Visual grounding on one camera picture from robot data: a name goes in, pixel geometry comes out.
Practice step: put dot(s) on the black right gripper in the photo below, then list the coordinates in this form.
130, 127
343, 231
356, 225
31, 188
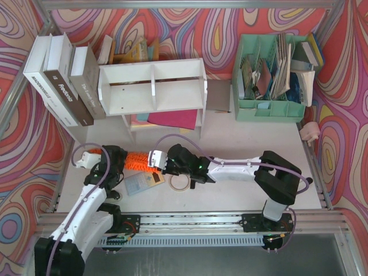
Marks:
171, 157

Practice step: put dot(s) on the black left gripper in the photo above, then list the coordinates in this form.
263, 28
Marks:
115, 157

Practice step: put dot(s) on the orange chenille duster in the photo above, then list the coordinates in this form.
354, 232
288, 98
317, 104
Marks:
136, 161

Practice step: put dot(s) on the blue beige scientific calculator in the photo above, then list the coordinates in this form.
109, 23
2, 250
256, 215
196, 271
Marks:
142, 181

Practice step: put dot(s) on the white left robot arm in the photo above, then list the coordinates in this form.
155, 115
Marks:
66, 250

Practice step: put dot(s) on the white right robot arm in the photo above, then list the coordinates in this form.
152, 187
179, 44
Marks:
276, 176

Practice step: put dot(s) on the white wooden bookshelf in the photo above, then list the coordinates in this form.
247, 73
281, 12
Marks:
153, 87

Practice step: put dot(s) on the white masking tape roll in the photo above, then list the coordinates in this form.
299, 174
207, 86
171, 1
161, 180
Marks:
179, 183

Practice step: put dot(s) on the yellow sticky note pad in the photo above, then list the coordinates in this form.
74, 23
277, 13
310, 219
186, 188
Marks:
183, 130

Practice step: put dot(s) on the coloured paper sheet stack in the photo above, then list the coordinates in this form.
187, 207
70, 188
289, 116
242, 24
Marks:
180, 119

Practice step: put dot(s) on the grey Lonely One book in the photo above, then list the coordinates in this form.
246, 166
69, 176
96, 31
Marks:
84, 76

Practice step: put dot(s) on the grey brown notebook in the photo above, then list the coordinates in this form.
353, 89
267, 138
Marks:
218, 95

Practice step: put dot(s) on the leaning books behind shelf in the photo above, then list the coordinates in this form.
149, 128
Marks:
139, 52

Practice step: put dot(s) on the brown Fredonia book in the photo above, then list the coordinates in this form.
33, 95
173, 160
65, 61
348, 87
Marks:
56, 69

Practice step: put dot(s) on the white Mademoiselle book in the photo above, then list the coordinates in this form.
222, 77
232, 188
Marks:
34, 72

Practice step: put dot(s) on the magazines in green organizer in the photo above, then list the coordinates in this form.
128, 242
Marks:
263, 65

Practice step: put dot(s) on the pink piggy figurine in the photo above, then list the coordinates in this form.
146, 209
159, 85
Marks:
310, 132

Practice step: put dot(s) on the mint green desk organizer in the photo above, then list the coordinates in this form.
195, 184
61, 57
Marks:
266, 109

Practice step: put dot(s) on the blue white books at organizer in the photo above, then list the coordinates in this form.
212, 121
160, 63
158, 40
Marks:
307, 60

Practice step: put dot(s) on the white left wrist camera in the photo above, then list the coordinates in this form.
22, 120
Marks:
88, 160

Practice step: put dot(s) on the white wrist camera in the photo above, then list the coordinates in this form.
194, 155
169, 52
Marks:
88, 160
157, 159

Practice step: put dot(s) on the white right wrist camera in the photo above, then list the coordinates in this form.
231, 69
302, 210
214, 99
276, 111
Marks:
157, 159

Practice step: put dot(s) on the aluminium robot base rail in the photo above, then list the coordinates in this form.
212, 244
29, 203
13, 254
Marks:
220, 229

